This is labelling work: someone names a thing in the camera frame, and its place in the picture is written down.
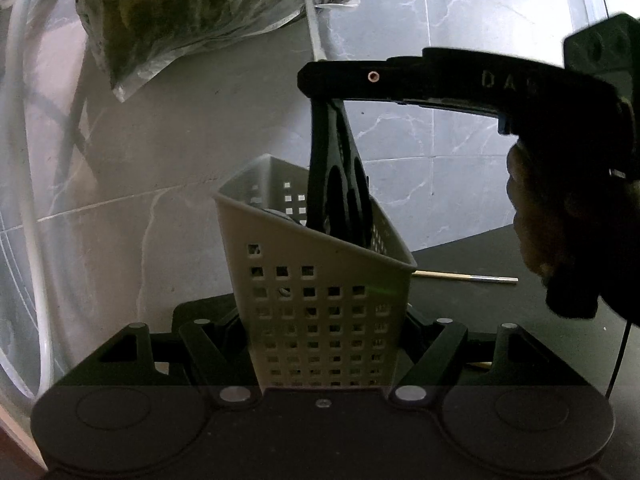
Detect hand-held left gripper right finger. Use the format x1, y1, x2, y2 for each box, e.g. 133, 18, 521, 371
389, 310, 568, 405

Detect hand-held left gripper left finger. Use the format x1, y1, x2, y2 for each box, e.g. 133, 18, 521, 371
97, 307, 253, 403

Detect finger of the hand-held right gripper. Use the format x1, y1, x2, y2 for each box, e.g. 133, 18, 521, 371
296, 47, 506, 111

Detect green-handled scissors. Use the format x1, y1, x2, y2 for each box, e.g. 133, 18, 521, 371
306, 97, 373, 252

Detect white perforated utensil basket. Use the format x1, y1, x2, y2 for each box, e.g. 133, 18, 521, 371
214, 155, 417, 391

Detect person's right hand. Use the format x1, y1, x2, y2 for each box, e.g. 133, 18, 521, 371
505, 137, 640, 328

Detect purple-banded wooden chopstick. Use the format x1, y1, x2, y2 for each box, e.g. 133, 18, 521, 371
414, 269, 519, 286

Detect plastic bag of dried herbs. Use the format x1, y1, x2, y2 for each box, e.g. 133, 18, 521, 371
75, 0, 363, 103

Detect white hose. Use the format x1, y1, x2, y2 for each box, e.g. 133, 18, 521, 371
0, 0, 56, 401

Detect black cable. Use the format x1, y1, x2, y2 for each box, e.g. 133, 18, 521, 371
606, 317, 632, 401

